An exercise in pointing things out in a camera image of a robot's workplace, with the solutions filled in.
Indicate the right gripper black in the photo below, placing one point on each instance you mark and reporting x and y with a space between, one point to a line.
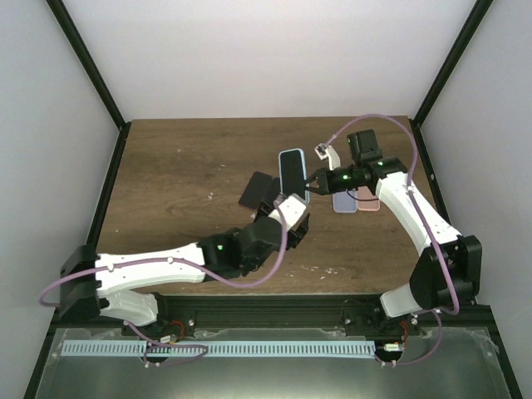
324 188

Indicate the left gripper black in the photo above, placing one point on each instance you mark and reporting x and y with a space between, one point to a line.
295 235

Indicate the blue phone black screen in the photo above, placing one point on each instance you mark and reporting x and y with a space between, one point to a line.
269 198

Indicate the pink phone case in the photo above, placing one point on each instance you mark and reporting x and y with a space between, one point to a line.
366 200

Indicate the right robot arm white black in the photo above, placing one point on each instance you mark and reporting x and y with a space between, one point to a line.
447 273

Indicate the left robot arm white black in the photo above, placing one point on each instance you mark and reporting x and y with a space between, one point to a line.
108 285

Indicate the clear acrylic sheet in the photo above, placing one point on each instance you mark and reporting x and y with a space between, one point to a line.
464 366

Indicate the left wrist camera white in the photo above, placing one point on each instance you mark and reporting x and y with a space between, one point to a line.
292 208

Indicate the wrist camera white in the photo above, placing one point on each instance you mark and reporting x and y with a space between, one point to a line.
326 153
292 208

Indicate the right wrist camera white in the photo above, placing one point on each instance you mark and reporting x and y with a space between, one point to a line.
326 153

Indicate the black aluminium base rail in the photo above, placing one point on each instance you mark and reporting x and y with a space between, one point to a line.
356 315

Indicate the right black frame post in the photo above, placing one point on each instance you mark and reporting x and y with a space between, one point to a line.
471 24

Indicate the black frame post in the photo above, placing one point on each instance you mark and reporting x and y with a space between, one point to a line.
471 24
72 34

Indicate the light blue slotted cable duct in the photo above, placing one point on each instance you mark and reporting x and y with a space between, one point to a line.
110 348

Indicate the left black frame post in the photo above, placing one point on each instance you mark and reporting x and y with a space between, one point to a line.
72 34

